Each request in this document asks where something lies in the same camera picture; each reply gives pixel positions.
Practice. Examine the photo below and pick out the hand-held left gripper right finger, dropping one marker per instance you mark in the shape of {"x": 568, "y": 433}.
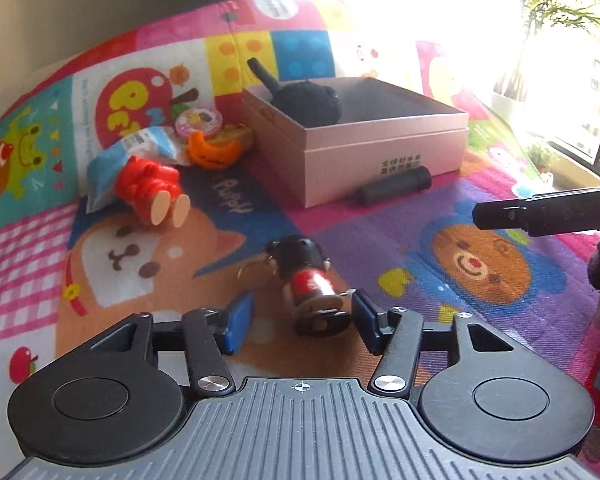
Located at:
{"x": 367, "y": 320}

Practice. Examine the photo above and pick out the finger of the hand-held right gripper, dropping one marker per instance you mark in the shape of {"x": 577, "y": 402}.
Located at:
{"x": 545, "y": 212}

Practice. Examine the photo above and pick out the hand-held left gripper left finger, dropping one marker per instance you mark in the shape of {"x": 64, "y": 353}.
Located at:
{"x": 237, "y": 322}

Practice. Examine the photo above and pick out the pink cardboard box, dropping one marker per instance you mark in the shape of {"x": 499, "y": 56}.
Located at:
{"x": 360, "y": 160}

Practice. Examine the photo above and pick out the red toy figure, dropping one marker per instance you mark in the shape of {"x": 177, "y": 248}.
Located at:
{"x": 145, "y": 185}

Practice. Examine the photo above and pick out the orange toy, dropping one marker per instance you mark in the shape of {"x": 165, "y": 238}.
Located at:
{"x": 210, "y": 155}

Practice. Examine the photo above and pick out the pink-lid glitter jar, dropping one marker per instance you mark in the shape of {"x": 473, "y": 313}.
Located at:
{"x": 200, "y": 120}

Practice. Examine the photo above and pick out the black plush toy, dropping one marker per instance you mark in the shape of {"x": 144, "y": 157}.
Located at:
{"x": 305, "y": 102}

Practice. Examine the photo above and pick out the small potted plant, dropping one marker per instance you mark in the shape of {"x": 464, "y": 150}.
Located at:
{"x": 540, "y": 157}

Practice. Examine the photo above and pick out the colourful printed play mat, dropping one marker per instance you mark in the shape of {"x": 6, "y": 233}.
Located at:
{"x": 370, "y": 230}

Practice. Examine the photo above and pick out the black cylinder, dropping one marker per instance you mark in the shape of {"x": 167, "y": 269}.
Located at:
{"x": 395, "y": 185}

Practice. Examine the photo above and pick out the potted palm plant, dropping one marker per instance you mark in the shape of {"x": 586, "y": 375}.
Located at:
{"x": 555, "y": 10}

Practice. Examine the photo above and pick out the blue white wipes packet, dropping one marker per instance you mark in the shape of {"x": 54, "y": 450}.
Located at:
{"x": 140, "y": 142}

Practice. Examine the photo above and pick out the window frame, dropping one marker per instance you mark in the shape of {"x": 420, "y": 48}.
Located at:
{"x": 580, "y": 156}

